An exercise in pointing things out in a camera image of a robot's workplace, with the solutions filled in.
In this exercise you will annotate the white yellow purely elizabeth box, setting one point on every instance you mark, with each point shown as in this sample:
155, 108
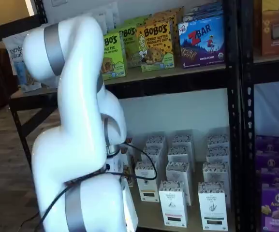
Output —
129, 170
126, 157
129, 142

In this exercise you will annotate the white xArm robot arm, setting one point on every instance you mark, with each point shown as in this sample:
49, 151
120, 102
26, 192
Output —
76, 96

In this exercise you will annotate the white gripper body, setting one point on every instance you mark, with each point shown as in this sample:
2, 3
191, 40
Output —
113, 162

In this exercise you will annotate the purple Annie's snack box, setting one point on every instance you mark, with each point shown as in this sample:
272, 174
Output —
274, 174
277, 212
269, 149

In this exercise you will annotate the white box green strip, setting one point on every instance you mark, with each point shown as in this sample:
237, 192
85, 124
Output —
217, 153
217, 139
215, 171
213, 207

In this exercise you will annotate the orange snack box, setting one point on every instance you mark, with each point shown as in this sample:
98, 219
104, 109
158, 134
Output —
277, 36

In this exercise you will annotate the green Bobo's apple pie box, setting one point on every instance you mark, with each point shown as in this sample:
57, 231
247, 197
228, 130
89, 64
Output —
132, 48
115, 60

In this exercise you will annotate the yellow Bobo's peanut butter box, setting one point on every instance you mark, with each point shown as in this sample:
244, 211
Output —
153, 48
168, 15

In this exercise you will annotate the blue Zbar box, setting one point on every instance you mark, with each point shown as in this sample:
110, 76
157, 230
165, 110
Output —
202, 12
202, 43

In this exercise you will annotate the black metal shelving rack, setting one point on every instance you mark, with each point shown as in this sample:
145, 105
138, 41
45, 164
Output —
248, 120
231, 120

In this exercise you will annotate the blue granola bag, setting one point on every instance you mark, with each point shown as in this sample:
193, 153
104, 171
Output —
16, 60

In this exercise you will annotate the white box pink strip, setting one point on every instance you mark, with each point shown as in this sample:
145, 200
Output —
173, 205
182, 137
179, 152
178, 171

